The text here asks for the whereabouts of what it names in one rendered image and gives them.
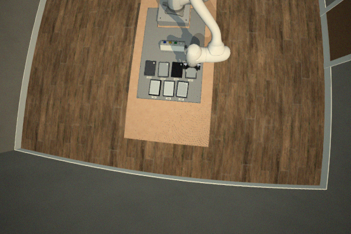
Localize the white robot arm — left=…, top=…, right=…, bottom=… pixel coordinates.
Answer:
left=162, top=0, right=230, bottom=67

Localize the cream operator panel with buttons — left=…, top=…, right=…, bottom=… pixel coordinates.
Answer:
left=160, top=41, right=187, bottom=53

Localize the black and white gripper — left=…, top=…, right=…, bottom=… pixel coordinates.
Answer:
left=183, top=63, right=200, bottom=73

